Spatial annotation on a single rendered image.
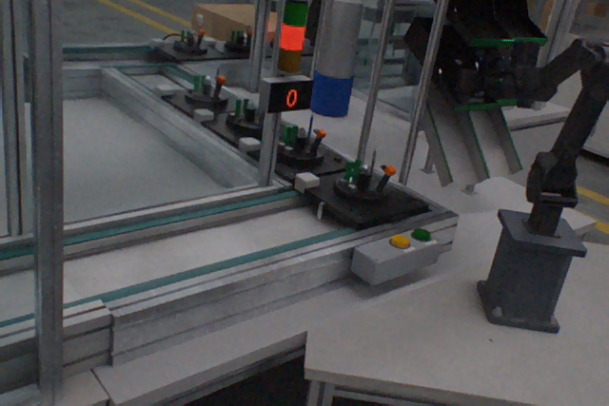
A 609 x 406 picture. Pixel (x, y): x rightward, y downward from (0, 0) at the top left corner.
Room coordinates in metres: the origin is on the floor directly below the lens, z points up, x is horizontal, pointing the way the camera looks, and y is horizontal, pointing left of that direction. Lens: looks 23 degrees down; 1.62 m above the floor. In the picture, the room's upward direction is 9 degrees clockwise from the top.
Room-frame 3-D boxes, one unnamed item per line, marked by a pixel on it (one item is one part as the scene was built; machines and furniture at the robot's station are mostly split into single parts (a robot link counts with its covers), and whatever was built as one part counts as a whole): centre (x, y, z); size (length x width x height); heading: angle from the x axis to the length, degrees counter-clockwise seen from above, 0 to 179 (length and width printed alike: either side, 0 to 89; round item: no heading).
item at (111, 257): (1.30, 0.10, 0.91); 0.84 x 0.28 x 0.10; 133
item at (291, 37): (1.44, 0.08, 1.33); 0.05 x 0.05 x 0.05
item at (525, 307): (1.24, -0.49, 0.96); 0.15 x 0.15 x 0.20; 0
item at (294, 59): (1.44, 0.08, 1.28); 0.05 x 0.05 x 0.05
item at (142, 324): (1.19, -0.04, 0.91); 0.89 x 0.06 x 0.11; 133
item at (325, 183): (1.49, -0.14, 0.96); 0.24 x 0.24 x 0.02; 43
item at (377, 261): (1.27, -0.22, 0.93); 0.21 x 0.07 x 0.06; 133
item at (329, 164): (1.67, 0.03, 1.01); 0.24 x 0.24 x 0.13; 43
